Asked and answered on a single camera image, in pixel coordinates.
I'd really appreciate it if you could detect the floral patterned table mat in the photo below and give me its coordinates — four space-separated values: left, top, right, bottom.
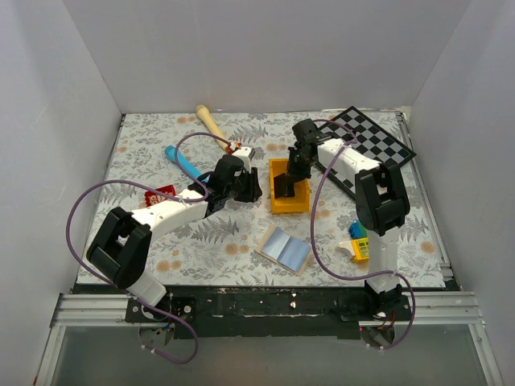
76 110 447 289

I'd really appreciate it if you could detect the orange toy car chassis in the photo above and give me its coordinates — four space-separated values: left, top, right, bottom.
225 142 242 155

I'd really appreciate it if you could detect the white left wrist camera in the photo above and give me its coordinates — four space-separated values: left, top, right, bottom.
233 146 255 172

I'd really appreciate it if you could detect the cream toy microphone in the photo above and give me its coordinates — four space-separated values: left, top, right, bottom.
196 105 231 154

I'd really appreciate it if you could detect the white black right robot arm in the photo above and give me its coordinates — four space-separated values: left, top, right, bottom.
274 119 410 320

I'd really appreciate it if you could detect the black credit card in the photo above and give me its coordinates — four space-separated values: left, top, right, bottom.
274 173 293 199

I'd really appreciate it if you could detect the aluminium frame rail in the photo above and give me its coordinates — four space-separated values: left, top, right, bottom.
33 294 132 385

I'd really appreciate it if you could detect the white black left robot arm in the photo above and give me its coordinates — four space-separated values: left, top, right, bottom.
86 154 262 322

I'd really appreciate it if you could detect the yellow plastic bin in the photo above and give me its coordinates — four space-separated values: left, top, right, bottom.
269 158 311 214

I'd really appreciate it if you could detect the blue toy microphone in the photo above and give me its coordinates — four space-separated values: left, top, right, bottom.
164 146 201 179

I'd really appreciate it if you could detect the colourful toy block cluster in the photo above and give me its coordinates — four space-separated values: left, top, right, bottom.
338 220 369 264

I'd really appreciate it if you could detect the black silver chessboard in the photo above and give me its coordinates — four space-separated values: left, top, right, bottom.
319 106 416 199

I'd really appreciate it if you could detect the red printed toy block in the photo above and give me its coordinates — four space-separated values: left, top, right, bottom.
144 185 175 207

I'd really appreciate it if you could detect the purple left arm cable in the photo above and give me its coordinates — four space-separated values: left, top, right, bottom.
65 132 238 365

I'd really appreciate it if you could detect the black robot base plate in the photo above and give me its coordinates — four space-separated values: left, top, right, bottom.
72 284 407 341

